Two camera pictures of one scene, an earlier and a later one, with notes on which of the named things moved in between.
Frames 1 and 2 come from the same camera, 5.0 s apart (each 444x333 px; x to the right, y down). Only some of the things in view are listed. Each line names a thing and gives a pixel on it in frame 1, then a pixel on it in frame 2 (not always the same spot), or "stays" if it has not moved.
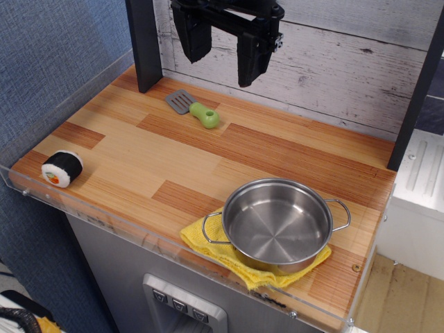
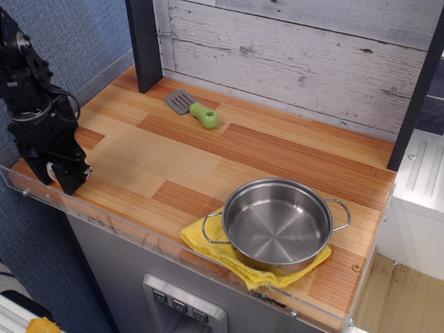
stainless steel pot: [277, 225] stays
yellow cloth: [209, 236] stays
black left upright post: [145, 43] stays
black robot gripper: [253, 51] -> [50, 132]
